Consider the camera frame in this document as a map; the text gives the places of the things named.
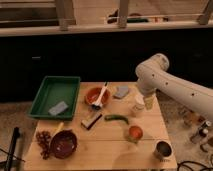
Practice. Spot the white plastic cup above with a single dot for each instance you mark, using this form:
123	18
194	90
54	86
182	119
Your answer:
139	105

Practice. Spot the orange bowl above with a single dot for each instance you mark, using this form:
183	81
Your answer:
93	94

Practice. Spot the green chili pepper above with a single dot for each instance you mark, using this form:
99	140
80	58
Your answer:
116	117

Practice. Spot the red tomato with green stem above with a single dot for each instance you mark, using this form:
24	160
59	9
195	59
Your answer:
135	133

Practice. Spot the white dish brush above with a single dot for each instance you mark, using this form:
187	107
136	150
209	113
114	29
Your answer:
97	104

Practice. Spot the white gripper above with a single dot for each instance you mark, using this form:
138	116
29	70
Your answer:
146	90

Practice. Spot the wooden block with dark top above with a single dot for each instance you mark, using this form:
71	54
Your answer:
90	120

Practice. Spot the blue sponge in tray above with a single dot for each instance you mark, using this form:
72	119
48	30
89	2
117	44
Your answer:
58	108

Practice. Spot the metal cup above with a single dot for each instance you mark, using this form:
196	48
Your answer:
162	150

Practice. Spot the bottles on floor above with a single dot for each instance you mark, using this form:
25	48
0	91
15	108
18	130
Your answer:
192	119

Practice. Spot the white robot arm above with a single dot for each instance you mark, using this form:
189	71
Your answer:
152	75

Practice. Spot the black stand pole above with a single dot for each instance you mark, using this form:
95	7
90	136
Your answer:
12	147

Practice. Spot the wooden spoon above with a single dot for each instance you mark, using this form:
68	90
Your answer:
58	129

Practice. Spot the bunch of red grapes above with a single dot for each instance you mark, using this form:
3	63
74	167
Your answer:
43	139

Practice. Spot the green plastic tray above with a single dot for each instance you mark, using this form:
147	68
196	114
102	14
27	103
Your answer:
52	91

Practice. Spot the dark red bowl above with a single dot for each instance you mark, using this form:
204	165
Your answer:
63	144

